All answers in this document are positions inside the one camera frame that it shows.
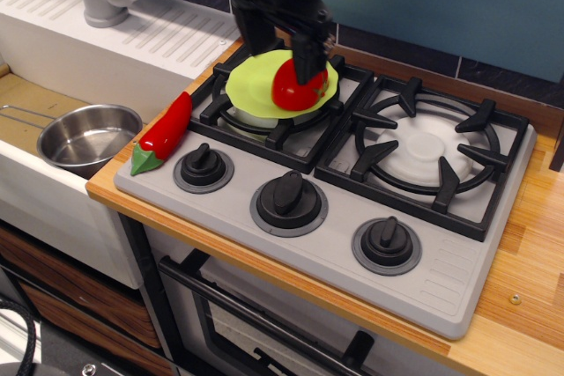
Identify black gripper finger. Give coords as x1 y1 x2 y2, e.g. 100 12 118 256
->
232 0 277 55
291 31 329 85

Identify red toy tomato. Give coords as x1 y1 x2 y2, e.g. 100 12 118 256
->
271 59 329 112

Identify light green plastic plate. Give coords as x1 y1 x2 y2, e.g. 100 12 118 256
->
226 49 338 119

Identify small steel pot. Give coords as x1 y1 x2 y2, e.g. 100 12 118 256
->
1 104 143 184

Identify white toy sink unit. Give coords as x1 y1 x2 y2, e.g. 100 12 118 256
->
1 0 239 289

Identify black left burner grate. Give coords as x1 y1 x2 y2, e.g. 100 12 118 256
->
189 45 375 173

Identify black burner grate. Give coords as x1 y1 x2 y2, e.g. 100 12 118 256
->
315 76 537 241
189 45 375 173

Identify red toy chili pepper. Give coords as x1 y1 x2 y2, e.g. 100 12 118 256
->
130 92 192 176

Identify black left stove knob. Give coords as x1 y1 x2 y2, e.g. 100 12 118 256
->
173 143 234 195

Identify black stove knob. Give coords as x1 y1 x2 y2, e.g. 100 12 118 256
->
173 143 234 195
352 217 422 276
249 170 329 238

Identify black middle stove knob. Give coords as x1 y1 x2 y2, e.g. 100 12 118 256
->
249 170 329 238

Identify grey toy stove top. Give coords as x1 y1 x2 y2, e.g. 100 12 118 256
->
114 48 537 339

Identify black right burner grate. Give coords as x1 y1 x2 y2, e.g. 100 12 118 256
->
315 76 537 241

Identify black right stove knob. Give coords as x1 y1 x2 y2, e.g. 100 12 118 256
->
352 217 422 276

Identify toy oven door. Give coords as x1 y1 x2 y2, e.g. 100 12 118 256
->
158 250 449 375

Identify wooden drawer fronts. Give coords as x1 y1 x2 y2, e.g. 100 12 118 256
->
1 222 174 375

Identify black braided cable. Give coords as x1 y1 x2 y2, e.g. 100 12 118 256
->
0 297 42 376

